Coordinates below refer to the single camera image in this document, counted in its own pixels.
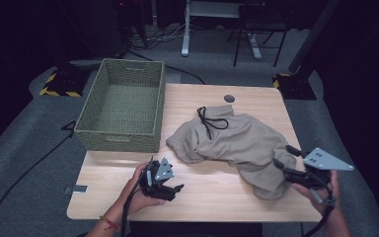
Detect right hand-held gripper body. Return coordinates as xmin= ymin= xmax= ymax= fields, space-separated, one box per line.
xmin=284 ymin=147 xmax=355 ymax=192

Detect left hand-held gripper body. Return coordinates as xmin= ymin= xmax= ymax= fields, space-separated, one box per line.
xmin=142 ymin=157 xmax=176 ymax=198

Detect beige shorts with black drawstring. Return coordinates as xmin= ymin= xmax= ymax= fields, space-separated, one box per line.
xmin=166 ymin=105 xmax=298 ymax=200

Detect green woven basket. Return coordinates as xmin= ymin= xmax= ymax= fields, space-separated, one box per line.
xmin=74 ymin=58 xmax=167 ymax=154

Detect person's left hand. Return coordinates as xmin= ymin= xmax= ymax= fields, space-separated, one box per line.
xmin=119 ymin=162 xmax=167 ymax=216

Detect person's right hand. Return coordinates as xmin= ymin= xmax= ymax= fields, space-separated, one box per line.
xmin=290 ymin=169 xmax=340 ymax=216

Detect yellow black striped stand base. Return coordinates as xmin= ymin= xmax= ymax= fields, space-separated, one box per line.
xmin=272 ymin=72 xmax=318 ymax=101
xmin=38 ymin=67 xmax=92 ymax=98

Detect black chair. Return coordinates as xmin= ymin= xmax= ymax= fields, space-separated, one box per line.
xmin=227 ymin=0 xmax=290 ymax=68

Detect dark box-shaped equipment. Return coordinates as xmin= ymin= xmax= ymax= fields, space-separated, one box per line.
xmin=78 ymin=0 xmax=126 ymax=58

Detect left hand-held gripper cable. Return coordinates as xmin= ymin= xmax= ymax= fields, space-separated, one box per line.
xmin=120 ymin=164 xmax=153 ymax=237

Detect hand-held gripper cable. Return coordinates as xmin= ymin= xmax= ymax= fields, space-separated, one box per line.
xmin=120 ymin=164 xmax=153 ymax=237
xmin=304 ymin=189 xmax=338 ymax=237

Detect right hand-held gripper cable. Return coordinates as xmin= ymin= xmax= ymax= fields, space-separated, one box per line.
xmin=304 ymin=189 xmax=338 ymax=237

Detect red string bracelet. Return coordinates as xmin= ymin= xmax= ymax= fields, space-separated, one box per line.
xmin=99 ymin=215 xmax=121 ymax=231

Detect grey metal table bracket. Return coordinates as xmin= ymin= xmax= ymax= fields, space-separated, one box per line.
xmin=62 ymin=185 xmax=89 ymax=195

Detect dark slanted post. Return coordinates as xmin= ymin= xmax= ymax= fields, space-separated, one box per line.
xmin=287 ymin=0 xmax=341 ymax=74

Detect long black floor cable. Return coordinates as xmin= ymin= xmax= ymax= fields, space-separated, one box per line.
xmin=0 ymin=129 xmax=77 ymax=237

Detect bundle of floor cables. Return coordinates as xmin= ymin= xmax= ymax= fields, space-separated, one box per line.
xmin=126 ymin=23 xmax=191 ymax=50

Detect white desk frame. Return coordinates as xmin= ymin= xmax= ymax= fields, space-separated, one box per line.
xmin=181 ymin=0 xmax=264 ymax=60

